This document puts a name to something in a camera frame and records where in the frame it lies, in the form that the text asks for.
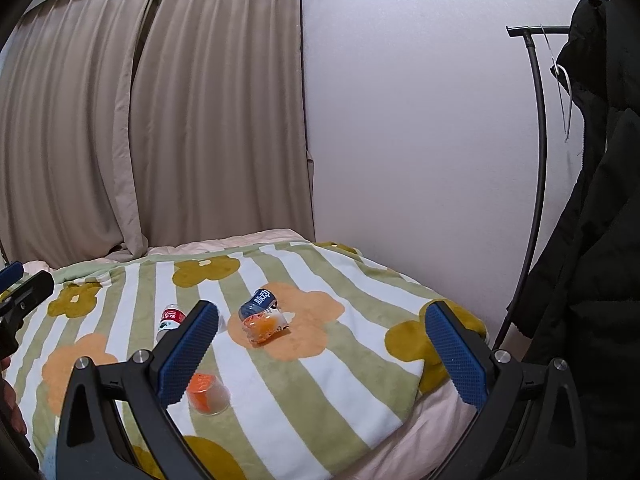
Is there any red label water bottle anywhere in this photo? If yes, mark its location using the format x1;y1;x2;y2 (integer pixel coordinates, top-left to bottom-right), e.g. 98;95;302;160
155;303;227;345

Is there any striped floral blanket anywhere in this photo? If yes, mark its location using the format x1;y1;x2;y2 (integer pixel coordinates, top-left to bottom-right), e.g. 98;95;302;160
4;241;489;480

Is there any black coat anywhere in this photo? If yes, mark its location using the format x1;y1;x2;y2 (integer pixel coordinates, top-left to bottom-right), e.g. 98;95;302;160
505;0;640;480

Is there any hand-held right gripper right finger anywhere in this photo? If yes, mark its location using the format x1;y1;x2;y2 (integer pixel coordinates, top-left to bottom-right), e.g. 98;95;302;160
424;300;590;480

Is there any clear orange plastic cup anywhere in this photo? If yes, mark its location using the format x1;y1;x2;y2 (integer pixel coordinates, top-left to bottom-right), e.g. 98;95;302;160
186;372;231;416

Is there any black coat rack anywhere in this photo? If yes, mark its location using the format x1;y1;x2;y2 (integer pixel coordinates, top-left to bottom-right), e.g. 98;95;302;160
492;24;577;352

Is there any beige curtain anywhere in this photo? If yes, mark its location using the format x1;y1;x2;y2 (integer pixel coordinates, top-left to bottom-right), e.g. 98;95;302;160
126;0;317;257
0;0;168;269

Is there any person's left hand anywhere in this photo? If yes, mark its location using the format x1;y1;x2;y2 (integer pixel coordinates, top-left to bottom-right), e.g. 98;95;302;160
0;356;28;436

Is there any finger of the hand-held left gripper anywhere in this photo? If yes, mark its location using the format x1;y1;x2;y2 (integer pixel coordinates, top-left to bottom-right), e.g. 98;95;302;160
0;271;55;322
0;261;24;292

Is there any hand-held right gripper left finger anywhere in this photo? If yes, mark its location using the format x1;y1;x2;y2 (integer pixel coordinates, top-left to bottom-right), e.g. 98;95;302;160
54;300;221;480

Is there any crumpled blue label bottle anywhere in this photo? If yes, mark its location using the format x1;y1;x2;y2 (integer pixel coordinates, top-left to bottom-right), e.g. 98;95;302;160
238;287;296;349

